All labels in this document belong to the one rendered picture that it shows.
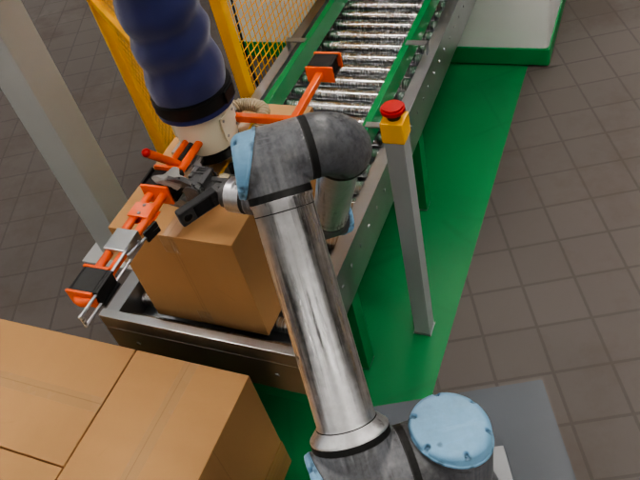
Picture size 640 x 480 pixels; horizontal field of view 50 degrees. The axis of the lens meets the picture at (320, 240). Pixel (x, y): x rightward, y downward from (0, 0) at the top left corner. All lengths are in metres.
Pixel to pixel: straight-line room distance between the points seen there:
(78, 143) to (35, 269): 0.82
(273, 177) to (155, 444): 1.06
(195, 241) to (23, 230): 2.09
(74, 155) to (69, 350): 0.96
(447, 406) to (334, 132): 0.54
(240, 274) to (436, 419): 0.80
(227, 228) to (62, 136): 1.25
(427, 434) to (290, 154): 0.55
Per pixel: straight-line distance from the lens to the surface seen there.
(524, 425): 1.63
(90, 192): 3.12
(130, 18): 1.77
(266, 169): 1.18
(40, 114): 2.92
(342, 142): 1.21
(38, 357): 2.41
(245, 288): 1.94
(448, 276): 2.85
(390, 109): 1.96
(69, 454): 2.14
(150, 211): 1.78
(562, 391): 2.56
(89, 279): 1.68
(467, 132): 3.52
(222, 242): 1.83
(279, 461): 2.40
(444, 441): 1.28
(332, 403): 1.24
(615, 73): 3.89
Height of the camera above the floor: 2.18
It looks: 45 degrees down
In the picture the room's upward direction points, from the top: 16 degrees counter-clockwise
